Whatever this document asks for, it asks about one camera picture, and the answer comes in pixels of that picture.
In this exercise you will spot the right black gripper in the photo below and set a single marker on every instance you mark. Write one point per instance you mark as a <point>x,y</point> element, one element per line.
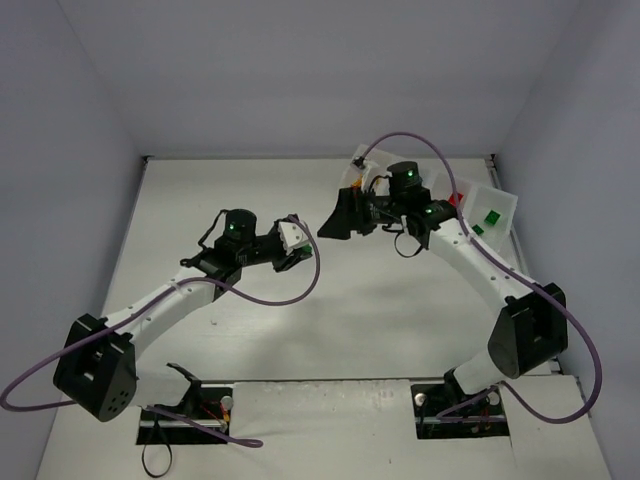
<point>358,211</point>

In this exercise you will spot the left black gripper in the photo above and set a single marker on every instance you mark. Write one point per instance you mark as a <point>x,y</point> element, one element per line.
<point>279,248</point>

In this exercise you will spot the red rounded lego brick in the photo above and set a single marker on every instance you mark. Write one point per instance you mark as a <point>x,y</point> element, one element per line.
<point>457,198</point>

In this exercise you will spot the green red lego brick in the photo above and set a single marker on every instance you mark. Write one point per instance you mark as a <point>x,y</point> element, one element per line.
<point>492,218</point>

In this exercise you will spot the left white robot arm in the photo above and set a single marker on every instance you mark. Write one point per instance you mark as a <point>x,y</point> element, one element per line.
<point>98,368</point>

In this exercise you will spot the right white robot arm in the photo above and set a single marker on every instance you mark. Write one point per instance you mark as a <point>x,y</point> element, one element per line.
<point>530,328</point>

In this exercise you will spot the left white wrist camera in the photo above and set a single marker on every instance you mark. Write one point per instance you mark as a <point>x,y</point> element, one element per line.
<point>292,235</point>

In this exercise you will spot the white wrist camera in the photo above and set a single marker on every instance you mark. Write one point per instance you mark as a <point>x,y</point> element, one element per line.
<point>292,235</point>
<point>366,169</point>

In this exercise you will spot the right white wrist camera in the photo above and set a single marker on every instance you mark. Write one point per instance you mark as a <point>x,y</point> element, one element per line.
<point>366,169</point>

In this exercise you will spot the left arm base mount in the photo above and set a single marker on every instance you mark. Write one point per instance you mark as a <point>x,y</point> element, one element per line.
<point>208,405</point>

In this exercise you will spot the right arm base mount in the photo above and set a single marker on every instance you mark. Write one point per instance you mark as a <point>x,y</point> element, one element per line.
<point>435,419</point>

